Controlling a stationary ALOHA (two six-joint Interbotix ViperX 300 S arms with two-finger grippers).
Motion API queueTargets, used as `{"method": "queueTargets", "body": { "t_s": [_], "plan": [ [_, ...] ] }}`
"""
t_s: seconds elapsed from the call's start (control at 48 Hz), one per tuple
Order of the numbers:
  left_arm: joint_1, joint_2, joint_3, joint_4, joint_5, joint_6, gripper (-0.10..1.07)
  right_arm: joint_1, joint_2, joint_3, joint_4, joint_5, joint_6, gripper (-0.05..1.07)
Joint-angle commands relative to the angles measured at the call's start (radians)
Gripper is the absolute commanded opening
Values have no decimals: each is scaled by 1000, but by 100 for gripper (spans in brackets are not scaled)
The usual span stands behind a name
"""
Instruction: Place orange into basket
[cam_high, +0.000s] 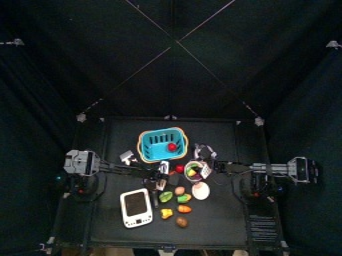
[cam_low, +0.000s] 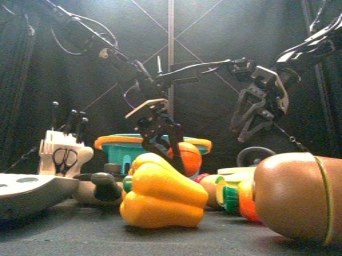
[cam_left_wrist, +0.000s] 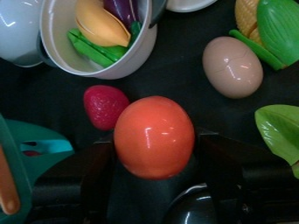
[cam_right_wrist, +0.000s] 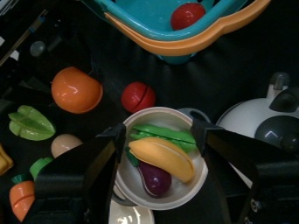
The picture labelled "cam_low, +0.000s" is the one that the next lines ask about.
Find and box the orange toy fruit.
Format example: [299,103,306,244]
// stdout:
[167,141,203,178]

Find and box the teal basket with orange rim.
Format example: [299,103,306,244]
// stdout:
[93,133,214,175]

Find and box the black toy wheel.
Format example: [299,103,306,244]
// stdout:
[235,146,278,168]

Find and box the yellow toy bell pepper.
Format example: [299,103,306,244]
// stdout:
[119,152,210,230]

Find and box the toy carrot with green top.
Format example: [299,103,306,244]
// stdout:
[198,166,264,224]

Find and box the white toy knife block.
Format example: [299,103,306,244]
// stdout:
[36,101,95,179]

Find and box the brown toy potato half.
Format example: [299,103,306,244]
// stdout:
[251,152,342,247]

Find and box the metal frame pole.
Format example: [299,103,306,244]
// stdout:
[166,0,176,121]

